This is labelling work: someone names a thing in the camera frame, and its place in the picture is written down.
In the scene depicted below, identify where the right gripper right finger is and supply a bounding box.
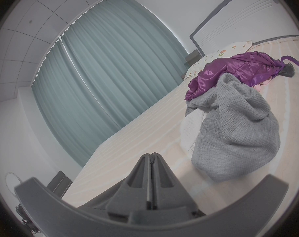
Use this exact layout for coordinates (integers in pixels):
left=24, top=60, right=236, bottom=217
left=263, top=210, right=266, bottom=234
left=153, top=153, right=198, bottom=217

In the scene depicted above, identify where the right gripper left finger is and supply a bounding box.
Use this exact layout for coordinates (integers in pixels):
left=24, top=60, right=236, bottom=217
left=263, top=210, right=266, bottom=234
left=106, top=153, right=153, bottom=220

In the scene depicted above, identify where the black T-shirt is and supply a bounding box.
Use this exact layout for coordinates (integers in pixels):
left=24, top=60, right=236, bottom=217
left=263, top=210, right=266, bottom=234
left=77, top=153, right=207, bottom=219

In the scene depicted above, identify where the bed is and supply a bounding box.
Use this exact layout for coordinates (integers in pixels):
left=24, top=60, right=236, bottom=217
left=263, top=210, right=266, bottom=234
left=62, top=0, right=299, bottom=217

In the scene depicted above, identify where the white garment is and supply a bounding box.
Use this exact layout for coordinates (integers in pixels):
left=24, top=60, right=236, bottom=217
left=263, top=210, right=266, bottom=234
left=180, top=108, right=207, bottom=155

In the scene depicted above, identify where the black dressing table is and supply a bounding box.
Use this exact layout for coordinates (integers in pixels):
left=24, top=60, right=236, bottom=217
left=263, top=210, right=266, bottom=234
left=46, top=171, right=73, bottom=199

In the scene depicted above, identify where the grey knit garment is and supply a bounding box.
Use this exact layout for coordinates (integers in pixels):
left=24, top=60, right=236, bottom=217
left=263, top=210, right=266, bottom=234
left=185, top=73, right=281, bottom=183

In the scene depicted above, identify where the blue-green curtain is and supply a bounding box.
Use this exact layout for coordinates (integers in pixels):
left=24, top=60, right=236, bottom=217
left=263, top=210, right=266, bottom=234
left=61, top=0, right=189, bottom=130
left=31, top=37, right=122, bottom=168

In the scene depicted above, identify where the round white mirror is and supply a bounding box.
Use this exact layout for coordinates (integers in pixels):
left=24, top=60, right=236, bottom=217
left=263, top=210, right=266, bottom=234
left=5, top=172, right=23, bottom=199

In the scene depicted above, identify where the purple satin garment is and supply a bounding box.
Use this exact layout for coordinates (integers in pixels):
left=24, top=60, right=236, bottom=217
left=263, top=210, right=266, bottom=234
left=184, top=51, right=299, bottom=102

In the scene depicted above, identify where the grey bedside table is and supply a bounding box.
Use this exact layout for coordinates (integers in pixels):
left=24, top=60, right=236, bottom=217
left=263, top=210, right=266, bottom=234
left=182, top=50, right=202, bottom=79

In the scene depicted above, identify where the white printed pillow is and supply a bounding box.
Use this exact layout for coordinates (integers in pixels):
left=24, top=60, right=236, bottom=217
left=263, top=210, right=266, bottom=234
left=183, top=40, right=253, bottom=79

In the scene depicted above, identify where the pink garment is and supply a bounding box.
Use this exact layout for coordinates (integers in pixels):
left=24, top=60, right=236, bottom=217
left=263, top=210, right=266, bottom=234
left=253, top=79, right=273, bottom=92

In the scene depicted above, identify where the small dark grey garment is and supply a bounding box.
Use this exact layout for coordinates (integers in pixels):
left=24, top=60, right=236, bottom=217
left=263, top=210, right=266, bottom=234
left=279, top=63, right=296, bottom=78

